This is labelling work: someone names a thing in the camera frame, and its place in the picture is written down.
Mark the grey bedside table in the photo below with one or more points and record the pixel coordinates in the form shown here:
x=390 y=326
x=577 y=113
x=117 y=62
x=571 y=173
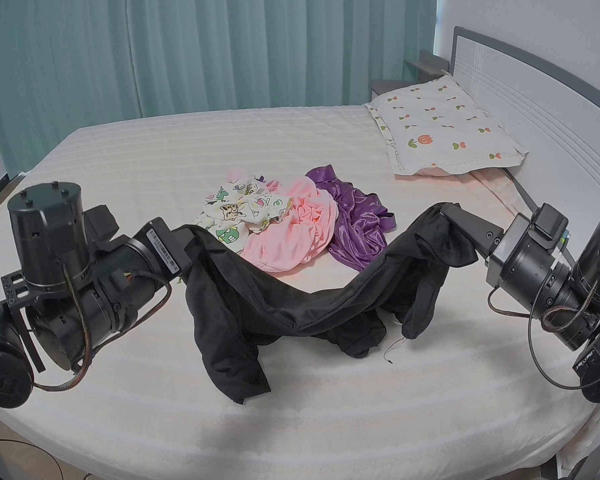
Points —
x=395 y=88

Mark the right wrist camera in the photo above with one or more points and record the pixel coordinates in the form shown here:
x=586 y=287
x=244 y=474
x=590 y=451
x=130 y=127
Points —
x=550 y=225

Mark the black T-shirt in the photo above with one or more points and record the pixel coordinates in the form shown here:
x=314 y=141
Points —
x=290 y=313

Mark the white printed pillow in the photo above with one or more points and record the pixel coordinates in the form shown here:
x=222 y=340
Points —
x=440 y=123

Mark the bed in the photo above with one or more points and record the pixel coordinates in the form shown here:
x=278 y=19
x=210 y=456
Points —
x=300 y=408

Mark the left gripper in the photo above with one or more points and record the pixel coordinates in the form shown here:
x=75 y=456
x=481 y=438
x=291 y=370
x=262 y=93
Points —
x=145 y=268

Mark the blue-green curtain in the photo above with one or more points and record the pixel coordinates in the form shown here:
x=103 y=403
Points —
x=55 y=68
x=280 y=43

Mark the pink garment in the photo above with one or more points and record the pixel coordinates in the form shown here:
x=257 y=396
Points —
x=300 y=228

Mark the purple garment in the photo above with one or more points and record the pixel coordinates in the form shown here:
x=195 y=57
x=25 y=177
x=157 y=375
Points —
x=360 y=218

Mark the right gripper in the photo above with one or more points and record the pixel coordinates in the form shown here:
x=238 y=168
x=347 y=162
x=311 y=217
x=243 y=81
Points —
x=522 y=278

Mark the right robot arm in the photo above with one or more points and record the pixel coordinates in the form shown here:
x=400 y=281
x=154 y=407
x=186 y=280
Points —
x=597 y=253

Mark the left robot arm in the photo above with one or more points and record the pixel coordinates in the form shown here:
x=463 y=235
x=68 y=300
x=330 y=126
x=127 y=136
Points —
x=45 y=228

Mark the white printed garment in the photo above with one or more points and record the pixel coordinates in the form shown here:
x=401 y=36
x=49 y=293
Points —
x=230 y=213

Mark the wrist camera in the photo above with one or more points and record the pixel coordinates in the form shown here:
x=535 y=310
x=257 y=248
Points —
x=550 y=225
x=102 y=225

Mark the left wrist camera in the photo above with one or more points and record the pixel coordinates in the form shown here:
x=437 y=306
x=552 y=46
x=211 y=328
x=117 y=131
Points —
x=102 y=225

